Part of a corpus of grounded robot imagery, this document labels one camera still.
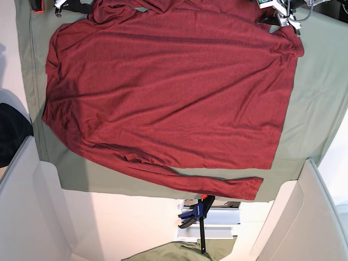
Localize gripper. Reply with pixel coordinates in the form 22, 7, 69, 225
54, 0, 92, 16
258, 1, 301, 35

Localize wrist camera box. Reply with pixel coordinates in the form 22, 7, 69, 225
257, 0, 274, 9

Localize white chair right side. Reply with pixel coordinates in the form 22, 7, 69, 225
250, 159, 347, 260

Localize olive green cushion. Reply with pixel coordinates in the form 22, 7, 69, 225
124, 238, 236, 261

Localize aluminium frame rails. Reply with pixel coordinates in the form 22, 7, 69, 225
175, 201, 241, 242

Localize red long-sleeve T-shirt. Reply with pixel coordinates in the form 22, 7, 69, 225
42, 1, 304, 200

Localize white chair left side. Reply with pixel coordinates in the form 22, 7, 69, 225
0, 91, 79, 261

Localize blue black bar clamp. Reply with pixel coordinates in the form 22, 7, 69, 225
178, 195, 215, 254

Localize orange black clamp at edge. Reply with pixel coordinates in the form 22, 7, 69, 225
29, 0, 44, 14

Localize dark navy fabric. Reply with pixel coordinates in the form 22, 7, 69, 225
1, 103, 34, 168

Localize green table cloth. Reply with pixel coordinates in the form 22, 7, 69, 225
15, 1, 347, 202

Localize white chair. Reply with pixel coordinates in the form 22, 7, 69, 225
0, 91, 79, 261
250, 159, 347, 260

